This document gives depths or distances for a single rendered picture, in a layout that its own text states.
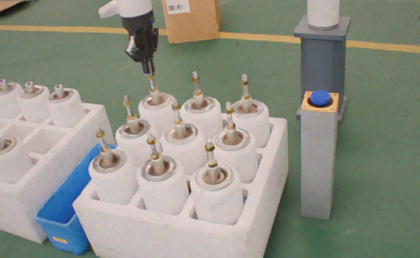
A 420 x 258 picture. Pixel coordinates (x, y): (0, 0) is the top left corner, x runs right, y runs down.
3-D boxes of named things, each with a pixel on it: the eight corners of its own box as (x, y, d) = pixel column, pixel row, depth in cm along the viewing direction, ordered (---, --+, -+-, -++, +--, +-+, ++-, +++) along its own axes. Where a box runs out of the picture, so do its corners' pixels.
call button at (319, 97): (311, 97, 88) (311, 88, 86) (331, 98, 86) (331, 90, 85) (309, 107, 85) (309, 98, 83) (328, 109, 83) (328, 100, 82)
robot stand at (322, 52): (305, 95, 146) (304, 14, 129) (347, 100, 140) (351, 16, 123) (295, 118, 135) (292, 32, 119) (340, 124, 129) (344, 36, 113)
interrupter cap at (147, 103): (176, 102, 105) (176, 100, 105) (150, 114, 102) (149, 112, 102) (162, 91, 110) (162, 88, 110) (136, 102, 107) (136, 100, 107)
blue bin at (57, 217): (107, 173, 125) (96, 142, 118) (139, 178, 121) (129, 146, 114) (49, 250, 102) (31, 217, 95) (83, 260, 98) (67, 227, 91)
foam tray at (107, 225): (160, 156, 128) (148, 106, 118) (288, 172, 115) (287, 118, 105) (95, 256, 99) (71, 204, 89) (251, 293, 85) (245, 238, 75)
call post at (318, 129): (305, 196, 106) (305, 91, 89) (332, 199, 104) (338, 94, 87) (300, 216, 101) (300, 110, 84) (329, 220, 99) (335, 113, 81)
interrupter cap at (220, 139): (256, 135, 90) (256, 132, 89) (238, 155, 85) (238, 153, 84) (226, 127, 93) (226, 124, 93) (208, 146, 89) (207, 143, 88)
